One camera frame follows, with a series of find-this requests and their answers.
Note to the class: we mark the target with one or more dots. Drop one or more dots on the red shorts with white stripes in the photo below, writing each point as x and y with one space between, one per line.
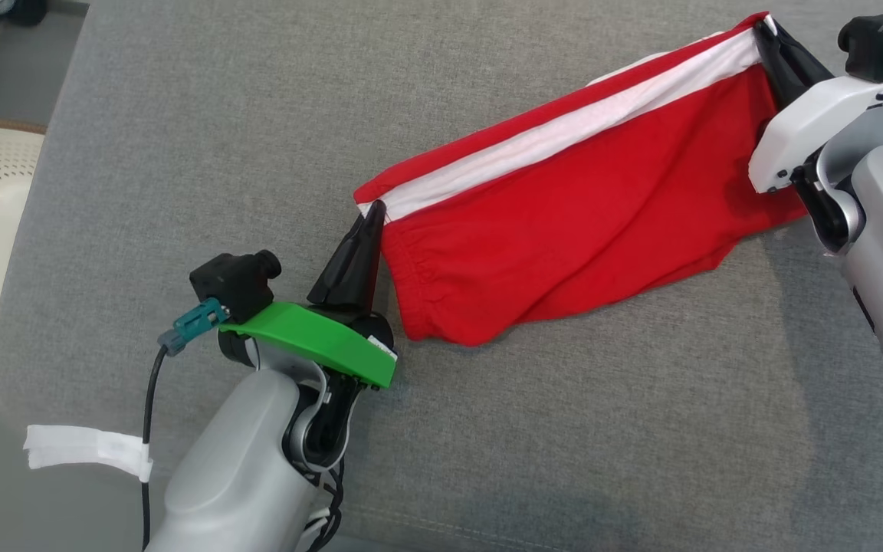
579 222

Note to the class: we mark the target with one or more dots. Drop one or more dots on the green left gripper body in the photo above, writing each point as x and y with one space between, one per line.
311 341

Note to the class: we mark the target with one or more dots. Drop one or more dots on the black caster wheel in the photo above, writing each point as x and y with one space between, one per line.
16 9

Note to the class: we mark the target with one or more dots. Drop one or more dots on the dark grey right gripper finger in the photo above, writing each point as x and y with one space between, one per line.
779 73
802 65

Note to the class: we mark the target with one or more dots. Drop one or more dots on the white tape label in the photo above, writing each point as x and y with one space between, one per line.
89 448

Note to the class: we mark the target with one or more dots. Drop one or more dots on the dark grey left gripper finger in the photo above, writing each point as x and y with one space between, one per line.
338 276
369 264

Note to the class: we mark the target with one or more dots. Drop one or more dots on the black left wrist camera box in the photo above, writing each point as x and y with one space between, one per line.
231 284

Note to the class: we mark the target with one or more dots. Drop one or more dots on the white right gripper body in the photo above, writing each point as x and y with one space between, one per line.
817 126

